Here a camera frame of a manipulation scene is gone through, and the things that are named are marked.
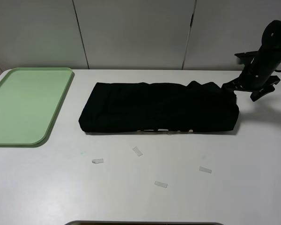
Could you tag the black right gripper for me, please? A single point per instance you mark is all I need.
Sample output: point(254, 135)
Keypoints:
point(258, 67)

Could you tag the black short sleeve t-shirt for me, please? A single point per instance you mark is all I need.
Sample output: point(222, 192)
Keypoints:
point(131, 107)

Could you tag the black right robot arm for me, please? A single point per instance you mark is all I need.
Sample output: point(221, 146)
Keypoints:
point(271, 41)

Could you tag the light green plastic tray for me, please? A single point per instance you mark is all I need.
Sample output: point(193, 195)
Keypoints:
point(30, 100)

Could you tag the clear tape piece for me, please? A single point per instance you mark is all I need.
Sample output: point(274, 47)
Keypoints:
point(205, 170)
point(97, 161)
point(161, 184)
point(137, 151)

